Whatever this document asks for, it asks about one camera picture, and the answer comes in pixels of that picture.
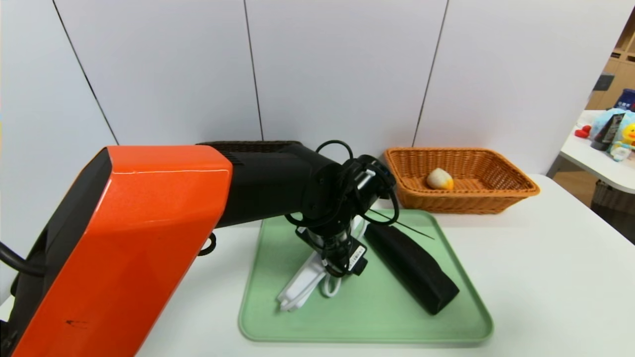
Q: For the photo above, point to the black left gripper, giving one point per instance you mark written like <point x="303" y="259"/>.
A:
<point x="356" y="261"/>

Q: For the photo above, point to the black fabric pouch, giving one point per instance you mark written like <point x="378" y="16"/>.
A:
<point x="412" y="267"/>

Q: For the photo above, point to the orange and white food item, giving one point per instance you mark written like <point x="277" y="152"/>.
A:
<point x="439" y="179"/>

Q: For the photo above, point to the orange and black left arm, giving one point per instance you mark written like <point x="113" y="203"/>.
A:
<point x="149" y="223"/>

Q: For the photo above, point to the orange wicker basket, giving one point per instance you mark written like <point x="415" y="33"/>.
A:
<point x="446" y="203"/>

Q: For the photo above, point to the dark brown wicker basket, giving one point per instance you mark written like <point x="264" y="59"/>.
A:
<point x="258" y="145"/>

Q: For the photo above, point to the light green plastic tray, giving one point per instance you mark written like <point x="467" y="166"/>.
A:
<point x="377" y="317"/>

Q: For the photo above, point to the white side table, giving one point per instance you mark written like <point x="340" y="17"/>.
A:
<point x="595" y="166"/>

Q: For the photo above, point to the small red toy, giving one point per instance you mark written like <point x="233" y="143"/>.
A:
<point x="582" y="133"/>

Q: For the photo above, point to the grey wicker bin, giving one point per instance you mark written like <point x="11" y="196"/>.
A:
<point x="612" y="196"/>

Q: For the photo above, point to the black tube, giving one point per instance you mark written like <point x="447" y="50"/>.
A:
<point x="606" y="134"/>

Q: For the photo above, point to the small white toy figure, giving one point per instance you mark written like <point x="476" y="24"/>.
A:
<point x="619" y="154"/>

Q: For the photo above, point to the yellow duck toy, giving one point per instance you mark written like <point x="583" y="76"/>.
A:
<point x="630" y="134"/>

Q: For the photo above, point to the dark grey box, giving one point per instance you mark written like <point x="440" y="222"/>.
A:
<point x="603" y="83"/>

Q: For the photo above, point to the dark blue box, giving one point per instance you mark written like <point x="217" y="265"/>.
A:
<point x="626" y="101"/>

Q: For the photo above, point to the wooden shelf unit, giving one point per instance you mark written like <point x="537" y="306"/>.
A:
<point x="622" y="74"/>

